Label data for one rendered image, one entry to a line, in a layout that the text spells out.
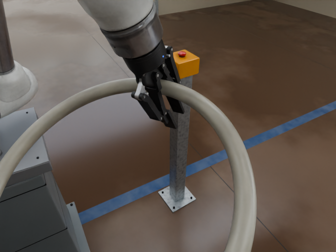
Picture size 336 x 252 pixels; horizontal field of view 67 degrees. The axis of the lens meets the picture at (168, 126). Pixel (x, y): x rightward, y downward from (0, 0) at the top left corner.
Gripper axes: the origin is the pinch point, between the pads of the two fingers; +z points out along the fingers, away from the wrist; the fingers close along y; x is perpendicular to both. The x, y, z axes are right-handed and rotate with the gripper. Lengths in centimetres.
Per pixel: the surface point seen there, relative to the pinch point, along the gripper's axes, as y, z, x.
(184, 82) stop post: -42, 44, -26
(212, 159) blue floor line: -49, 152, -30
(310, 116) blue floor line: -143, 199, 34
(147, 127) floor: -61, 148, -101
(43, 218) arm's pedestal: 39, 51, -62
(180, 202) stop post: -3, 131, -34
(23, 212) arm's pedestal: 39, 41, -64
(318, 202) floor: -44, 159, 51
